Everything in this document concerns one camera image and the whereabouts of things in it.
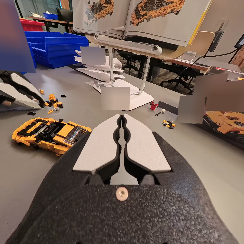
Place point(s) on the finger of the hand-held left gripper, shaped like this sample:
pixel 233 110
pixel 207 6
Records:
pixel 22 82
pixel 7 88

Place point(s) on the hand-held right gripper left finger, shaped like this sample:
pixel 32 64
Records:
pixel 95 150

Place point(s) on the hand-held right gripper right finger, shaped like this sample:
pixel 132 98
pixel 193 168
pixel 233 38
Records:
pixel 146 150

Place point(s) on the orange lego car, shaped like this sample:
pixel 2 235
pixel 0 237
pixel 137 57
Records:
pixel 64 131

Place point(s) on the pile of lego pieces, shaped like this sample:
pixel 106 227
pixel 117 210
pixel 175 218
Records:
pixel 54 103

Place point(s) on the small black lego brick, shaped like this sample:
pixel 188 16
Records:
pixel 31 113

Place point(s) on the small orange black lego assembly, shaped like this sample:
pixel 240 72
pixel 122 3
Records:
pixel 168 124

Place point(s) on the red lego minifigure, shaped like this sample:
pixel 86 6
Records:
pixel 153 106

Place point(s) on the lego set box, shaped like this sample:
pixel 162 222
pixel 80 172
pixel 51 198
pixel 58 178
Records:
pixel 219 125

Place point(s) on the blue plastic bin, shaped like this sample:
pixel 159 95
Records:
pixel 57 49

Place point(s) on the red plastic bin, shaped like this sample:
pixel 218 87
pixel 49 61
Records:
pixel 32 24

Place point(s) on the clear bag of grey parts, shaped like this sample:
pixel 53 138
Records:
pixel 95 83

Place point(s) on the wooden-top table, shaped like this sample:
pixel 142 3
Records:
pixel 57 21

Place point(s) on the small blue bin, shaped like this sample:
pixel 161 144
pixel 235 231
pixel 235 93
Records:
pixel 50 16

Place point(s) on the black office chair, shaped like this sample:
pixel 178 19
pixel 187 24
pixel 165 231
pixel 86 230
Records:
pixel 181 80
pixel 131 57

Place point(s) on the white paper bag pile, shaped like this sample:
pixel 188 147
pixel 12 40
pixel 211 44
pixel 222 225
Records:
pixel 114 66

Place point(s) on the white book stand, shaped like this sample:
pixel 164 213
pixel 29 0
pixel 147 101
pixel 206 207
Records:
pixel 125 44

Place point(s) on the open instruction booklet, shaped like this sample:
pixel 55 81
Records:
pixel 162 22

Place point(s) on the black monitor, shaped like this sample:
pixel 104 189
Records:
pixel 240 41

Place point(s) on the black wall-mounted device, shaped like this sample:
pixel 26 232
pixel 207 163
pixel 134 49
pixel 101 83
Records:
pixel 216 41

